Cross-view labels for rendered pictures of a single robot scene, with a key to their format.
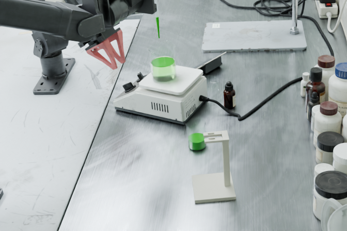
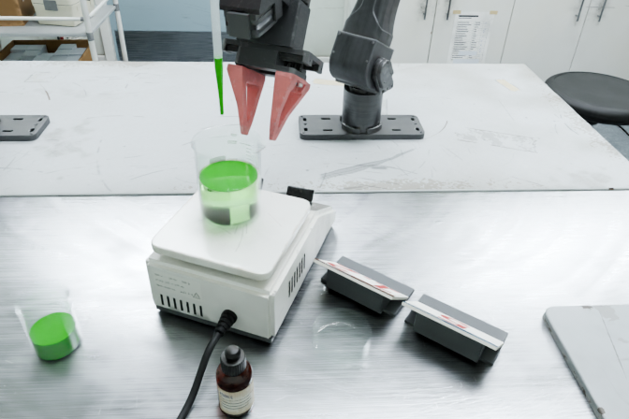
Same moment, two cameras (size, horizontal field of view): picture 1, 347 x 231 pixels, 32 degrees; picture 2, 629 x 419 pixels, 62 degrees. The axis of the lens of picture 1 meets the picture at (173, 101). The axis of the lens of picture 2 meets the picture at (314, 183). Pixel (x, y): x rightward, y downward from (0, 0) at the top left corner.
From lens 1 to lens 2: 1.35 m
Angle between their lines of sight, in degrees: 63
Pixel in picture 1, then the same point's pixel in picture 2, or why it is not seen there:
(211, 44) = (590, 325)
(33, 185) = (34, 160)
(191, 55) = (515, 294)
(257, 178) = not seen: outside the picture
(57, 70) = (347, 115)
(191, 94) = (187, 279)
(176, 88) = (169, 234)
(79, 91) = (312, 158)
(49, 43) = (334, 60)
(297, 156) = not seen: outside the picture
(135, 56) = (469, 202)
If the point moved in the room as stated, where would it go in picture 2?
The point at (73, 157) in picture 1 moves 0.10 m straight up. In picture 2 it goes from (94, 182) to (78, 115)
